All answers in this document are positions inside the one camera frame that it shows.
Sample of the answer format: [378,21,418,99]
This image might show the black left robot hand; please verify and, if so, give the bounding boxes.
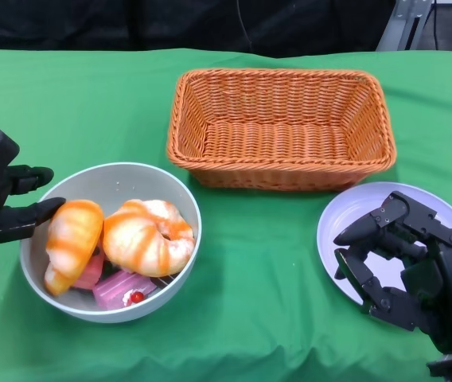
[0,165,67,251]

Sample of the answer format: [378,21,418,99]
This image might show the striped croissant bread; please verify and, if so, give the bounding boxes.
[44,199,104,296]

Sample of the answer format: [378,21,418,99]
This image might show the salmon cake with black dot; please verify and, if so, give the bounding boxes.
[70,252,107,290]

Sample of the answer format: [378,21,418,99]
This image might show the pale green bowl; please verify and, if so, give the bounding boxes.
[18,162,202,324]

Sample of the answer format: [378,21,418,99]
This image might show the pink cake with cherry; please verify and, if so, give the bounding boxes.
[92,270,158,310]

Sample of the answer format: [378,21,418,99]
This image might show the striped ring-shaped bread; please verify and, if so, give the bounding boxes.
[102,199,196,279]

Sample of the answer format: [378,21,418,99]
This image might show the lilac plate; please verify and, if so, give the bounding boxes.
[316,181,452,308]

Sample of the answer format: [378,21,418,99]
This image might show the orange wicker basket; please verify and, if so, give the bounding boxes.
[166,68,398,193]

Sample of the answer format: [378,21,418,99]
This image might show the green tablecloth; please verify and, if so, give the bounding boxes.
[0,47,452,382]

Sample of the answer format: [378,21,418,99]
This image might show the black cloth backdrop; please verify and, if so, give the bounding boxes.
[0,0,452,60]

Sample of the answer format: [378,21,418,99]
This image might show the grey metal stand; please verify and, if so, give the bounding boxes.
[376,0,436,52]

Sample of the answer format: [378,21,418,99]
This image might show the thin black hanging cable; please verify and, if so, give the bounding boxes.
[236,0,257,53]

